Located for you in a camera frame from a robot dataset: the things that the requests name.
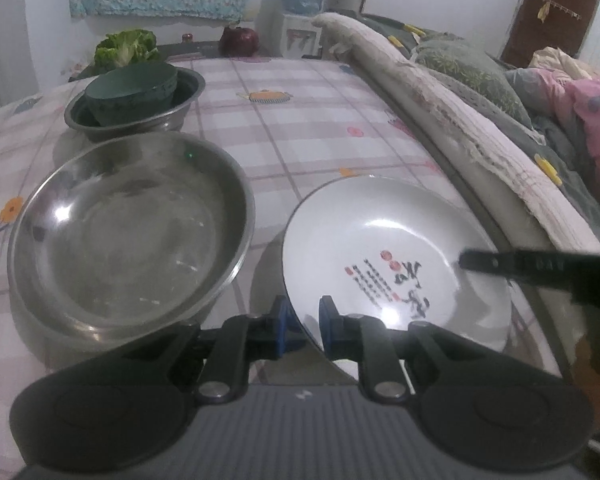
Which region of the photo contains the white decorated plate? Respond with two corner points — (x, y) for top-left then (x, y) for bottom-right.
(282, 176), (512, 351)

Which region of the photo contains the large steel bowl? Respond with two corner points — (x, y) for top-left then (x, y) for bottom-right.
(7, 132), (256, 352)

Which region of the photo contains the small steel bowl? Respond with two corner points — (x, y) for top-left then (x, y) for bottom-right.
(64, 62), (206, 143)

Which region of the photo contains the dark green ceramic bowl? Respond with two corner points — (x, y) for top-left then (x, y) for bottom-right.
(84, 62), (178, 126)

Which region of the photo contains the person's right hand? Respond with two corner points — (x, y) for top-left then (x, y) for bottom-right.
(572, 336), (600, 430)

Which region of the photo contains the rolled beige quilt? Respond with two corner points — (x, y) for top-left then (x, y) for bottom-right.
(312, 12), (600, 254)

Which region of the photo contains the pink blanket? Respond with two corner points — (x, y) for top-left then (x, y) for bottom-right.
(529, 47), (600, 193)

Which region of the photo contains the green patterned pillow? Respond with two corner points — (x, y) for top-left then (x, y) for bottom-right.
(412, 32), (532, 129)

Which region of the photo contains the brown wooden door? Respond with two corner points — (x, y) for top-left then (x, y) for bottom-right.
(499, 0), (600, 68)

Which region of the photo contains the plaid patterned tablecloth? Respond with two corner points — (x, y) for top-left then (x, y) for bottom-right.
(0, 58), (465, 479)

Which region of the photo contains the white water dispenser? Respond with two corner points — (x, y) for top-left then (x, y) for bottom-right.
(274, 12), (322, 58)

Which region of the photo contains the green lettuce head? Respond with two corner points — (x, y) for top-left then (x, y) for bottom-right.
(93, 29), (160, 73)

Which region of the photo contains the red cabbage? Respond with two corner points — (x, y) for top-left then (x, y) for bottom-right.
(219, 26), (260, 58)

